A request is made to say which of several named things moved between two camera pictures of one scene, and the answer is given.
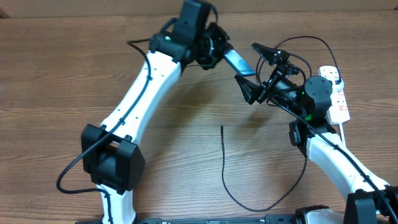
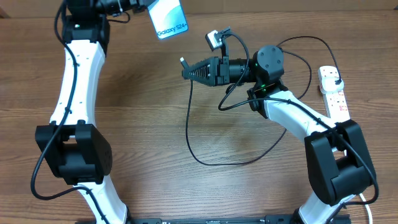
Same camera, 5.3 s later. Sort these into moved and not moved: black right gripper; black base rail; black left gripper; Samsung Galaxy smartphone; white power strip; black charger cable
Moved: black right gripper; black charger cable; Samsung Galaxy smartphone; black left gripper
Not moved: black base rail; white power strip
